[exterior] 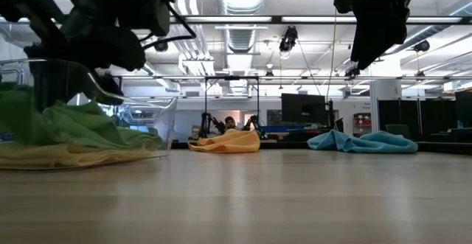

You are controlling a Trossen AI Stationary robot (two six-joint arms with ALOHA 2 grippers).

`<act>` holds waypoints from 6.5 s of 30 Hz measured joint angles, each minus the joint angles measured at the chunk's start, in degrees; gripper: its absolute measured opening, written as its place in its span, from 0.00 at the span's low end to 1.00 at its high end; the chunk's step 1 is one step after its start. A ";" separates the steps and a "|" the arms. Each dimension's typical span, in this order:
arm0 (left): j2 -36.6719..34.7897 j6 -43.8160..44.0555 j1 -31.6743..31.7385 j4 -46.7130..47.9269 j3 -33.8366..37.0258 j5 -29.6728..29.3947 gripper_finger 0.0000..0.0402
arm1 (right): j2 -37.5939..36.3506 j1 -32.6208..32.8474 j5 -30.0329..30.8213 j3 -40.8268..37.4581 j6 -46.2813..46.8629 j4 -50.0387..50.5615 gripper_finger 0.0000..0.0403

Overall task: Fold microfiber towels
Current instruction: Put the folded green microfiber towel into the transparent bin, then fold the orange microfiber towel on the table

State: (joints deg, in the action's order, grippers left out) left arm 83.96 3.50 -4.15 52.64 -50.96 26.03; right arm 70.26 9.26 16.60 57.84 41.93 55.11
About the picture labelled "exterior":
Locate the silver ventilation duct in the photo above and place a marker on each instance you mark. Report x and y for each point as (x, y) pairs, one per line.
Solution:
(241, 0)

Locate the black cabinet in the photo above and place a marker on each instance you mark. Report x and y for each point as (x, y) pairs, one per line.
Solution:
(464, 107)

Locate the orange microfiber towel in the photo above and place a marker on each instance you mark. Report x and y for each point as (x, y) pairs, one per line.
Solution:
(232, 142)

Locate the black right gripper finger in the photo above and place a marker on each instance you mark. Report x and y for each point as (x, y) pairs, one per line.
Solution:
(368, 37)
(394, 34)

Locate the green microfiber towel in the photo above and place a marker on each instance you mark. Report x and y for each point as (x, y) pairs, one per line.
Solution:
(73, 126)

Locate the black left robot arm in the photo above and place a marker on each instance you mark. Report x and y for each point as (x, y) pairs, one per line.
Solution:
(22, 8)

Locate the blue microfiber towel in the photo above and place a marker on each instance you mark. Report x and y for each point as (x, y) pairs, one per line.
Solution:
(368, 144)

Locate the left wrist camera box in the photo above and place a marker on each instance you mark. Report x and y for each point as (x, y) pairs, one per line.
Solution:
(144, 8)

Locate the yellow microfiber towel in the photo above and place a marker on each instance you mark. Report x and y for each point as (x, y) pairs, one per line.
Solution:
(55, 157)

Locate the small red drawer shelf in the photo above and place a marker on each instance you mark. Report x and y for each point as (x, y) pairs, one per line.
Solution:
(362, 124)

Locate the clear plastic bin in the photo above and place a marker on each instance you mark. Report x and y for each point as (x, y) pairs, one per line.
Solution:
(167, 126)

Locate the black ceiling spotlight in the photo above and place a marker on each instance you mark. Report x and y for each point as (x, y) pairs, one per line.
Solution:
(352, 73)

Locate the small black robot arm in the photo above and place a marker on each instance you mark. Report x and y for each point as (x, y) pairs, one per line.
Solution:
(254, 120)
(206, 120)

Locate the black overhead camera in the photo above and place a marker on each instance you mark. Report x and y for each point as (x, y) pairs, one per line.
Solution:
(288, 39)

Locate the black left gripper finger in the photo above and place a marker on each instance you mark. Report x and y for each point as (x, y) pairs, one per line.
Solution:
(55, 85)
(107, 91)

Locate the black computer monitor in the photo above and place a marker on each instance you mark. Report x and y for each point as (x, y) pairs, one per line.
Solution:
(302, 109)

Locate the black metal station frame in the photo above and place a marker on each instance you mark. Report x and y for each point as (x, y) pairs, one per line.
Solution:
(232, 77)

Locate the small black mounted camera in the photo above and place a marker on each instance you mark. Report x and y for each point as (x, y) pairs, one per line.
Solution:
(421, 46)

